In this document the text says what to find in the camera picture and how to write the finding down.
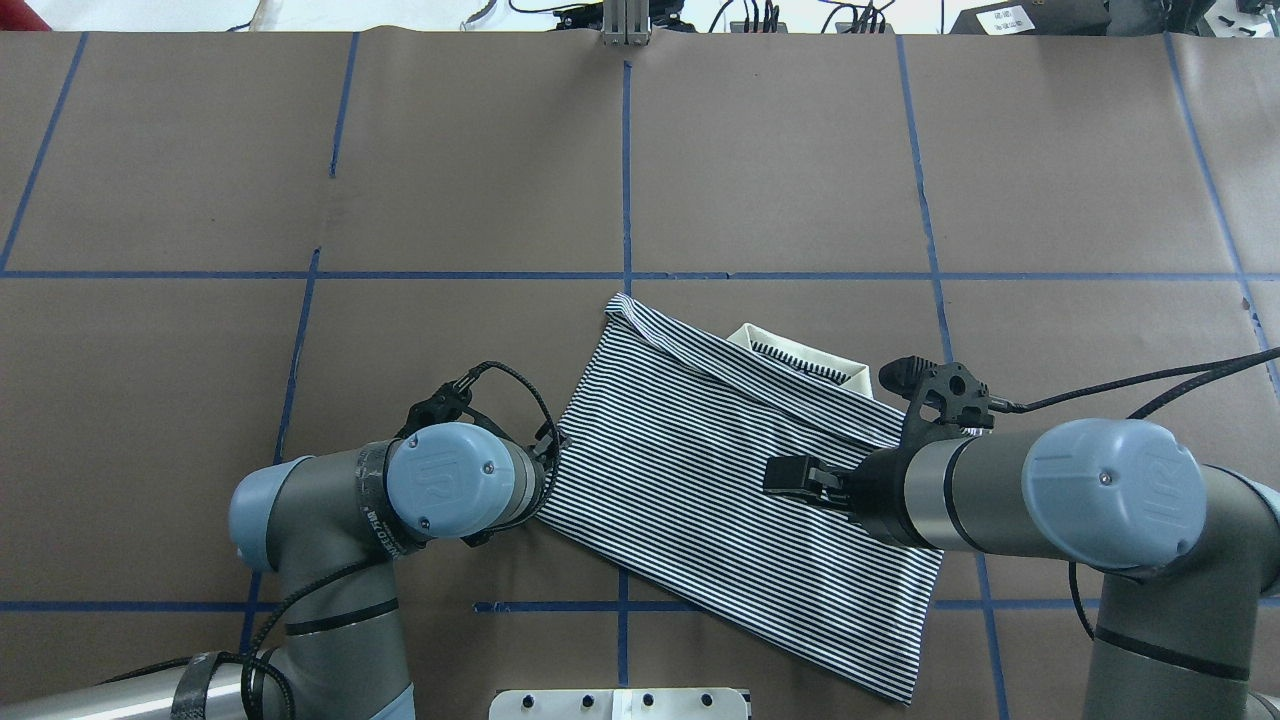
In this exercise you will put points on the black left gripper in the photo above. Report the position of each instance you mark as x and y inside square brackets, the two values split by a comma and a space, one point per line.
[549, 447]

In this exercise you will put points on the striped polo shirt white collar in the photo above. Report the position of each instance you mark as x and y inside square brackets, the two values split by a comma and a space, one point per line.
[669, 430]

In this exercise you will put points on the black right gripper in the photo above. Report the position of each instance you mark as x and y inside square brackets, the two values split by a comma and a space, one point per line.
[878, 488]

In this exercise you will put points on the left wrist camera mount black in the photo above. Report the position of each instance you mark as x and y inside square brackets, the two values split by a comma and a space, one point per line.
[450, 402]

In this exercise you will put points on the aluminium frame post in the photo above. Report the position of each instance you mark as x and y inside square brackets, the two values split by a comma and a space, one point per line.
[626, 23]

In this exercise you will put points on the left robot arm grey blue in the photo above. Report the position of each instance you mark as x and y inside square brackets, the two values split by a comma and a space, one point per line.
[332, 528]

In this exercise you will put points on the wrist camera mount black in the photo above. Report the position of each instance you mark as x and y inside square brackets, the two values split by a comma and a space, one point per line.
[450, 402]
[945, 401]

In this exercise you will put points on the white pedestal column base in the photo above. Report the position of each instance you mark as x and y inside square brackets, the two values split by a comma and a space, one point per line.
[623, 703]

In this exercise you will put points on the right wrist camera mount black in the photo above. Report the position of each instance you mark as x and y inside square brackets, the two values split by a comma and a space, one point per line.
[945, 401]

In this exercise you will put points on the black box white label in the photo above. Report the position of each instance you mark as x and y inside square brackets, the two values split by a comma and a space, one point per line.
[1045, 18]

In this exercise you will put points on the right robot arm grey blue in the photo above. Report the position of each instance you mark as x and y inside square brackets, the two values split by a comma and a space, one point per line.
[1188, 550]

